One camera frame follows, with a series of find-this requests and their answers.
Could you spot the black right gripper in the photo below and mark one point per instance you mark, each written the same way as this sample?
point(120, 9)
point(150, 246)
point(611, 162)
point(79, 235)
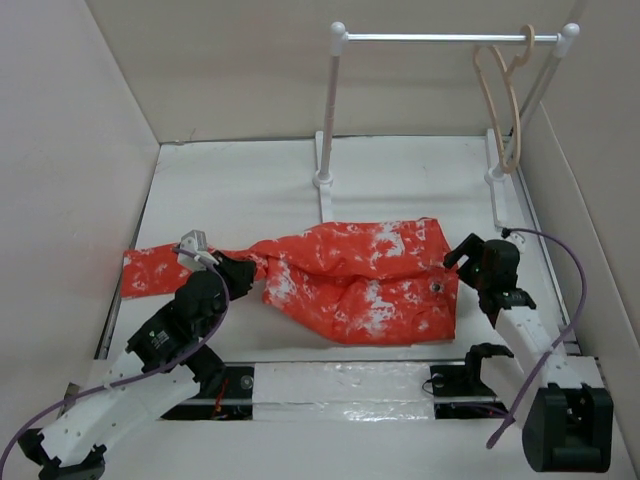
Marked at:
point(472, 246)

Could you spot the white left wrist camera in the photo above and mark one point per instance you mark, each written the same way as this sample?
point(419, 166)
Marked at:
point(192, 252)

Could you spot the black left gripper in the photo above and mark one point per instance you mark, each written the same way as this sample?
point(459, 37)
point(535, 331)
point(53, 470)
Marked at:
point(240, 271)

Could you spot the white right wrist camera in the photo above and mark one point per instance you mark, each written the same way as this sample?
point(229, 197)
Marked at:
point(514, 238)

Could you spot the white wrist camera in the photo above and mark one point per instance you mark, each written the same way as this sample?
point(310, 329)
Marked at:
point(192, 252)
point(514, 238)

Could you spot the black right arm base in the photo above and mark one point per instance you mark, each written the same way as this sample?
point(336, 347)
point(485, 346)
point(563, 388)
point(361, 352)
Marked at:
point(458, 391)

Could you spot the white clothes rack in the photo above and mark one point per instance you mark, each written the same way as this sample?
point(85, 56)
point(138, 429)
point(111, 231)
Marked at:
point(510, 52)

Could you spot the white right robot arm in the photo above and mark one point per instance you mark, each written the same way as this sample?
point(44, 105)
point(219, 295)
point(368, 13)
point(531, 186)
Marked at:
point(566, 424)

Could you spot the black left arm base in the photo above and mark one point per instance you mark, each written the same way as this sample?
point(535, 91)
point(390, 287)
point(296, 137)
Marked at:
point(225, 390)

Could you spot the red white patterned trousers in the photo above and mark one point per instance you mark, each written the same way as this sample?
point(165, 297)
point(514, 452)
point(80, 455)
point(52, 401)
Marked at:
point(375, 284)

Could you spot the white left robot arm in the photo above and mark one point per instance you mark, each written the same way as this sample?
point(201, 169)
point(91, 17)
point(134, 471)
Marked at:
point(165, 362)

